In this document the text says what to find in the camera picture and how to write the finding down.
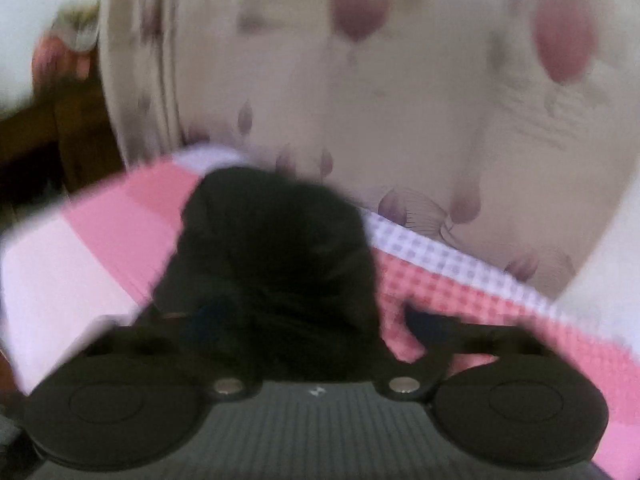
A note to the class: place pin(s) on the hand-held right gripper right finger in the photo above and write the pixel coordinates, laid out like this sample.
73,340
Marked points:
425,332

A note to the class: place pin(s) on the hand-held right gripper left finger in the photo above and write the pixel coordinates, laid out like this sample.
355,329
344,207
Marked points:
210,374

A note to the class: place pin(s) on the black padded jacket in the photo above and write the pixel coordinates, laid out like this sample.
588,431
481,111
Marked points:
280,260

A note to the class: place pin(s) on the pink white checked bedsheet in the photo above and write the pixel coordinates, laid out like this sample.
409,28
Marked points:
125,230

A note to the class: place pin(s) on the beige leaf print curtain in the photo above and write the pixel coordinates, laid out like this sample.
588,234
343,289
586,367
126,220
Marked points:
400,110

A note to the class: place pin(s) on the dark wooden furniture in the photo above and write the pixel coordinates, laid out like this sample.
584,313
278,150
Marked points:
50,150

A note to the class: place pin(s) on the pink cloth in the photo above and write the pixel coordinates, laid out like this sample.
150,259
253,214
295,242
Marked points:
52,62

